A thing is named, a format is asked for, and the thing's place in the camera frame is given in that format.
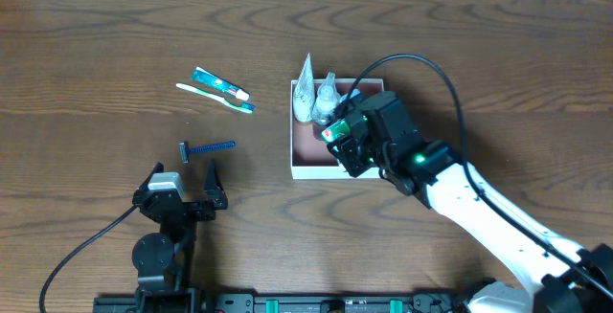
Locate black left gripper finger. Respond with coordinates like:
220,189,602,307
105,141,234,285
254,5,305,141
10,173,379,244
203,159,228,210
139,162,164,190

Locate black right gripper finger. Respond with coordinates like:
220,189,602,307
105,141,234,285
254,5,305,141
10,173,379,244
327,135,375,178
333,100,363,124

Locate green soap box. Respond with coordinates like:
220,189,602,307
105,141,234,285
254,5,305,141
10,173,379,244
321,119,351,144

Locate clear spray bottle blue liquid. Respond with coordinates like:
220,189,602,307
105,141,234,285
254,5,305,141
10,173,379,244
311,72,340,126

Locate white cardboard box pink inside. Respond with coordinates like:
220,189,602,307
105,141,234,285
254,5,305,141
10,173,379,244
289,78,385,180

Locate white shampoo tube leaf print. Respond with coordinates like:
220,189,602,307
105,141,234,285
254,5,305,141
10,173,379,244
292,55,315,123

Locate green toothpaste tube white cap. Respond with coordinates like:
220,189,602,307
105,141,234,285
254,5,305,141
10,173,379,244
191,67,250,101

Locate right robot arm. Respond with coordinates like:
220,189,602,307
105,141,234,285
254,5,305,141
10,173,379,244
322,91,612,312

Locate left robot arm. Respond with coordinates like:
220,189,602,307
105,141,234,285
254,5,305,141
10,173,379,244
132,161,228,296

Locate blue disposable razor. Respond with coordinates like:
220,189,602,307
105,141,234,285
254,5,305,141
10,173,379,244
179,141,236,164

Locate green white toothbrush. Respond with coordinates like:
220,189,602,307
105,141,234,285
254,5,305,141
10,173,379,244
175,83,255,114

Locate black left cable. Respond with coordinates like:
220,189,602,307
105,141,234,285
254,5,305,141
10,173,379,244
38,205,140,313

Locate black cable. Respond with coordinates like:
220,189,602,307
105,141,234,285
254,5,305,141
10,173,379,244
38,205,140,313
342,54,613,300

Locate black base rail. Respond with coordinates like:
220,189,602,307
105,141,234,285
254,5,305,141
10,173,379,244
92,289,468,313

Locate black right cable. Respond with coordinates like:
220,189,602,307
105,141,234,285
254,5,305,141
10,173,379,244
342,54,613,300

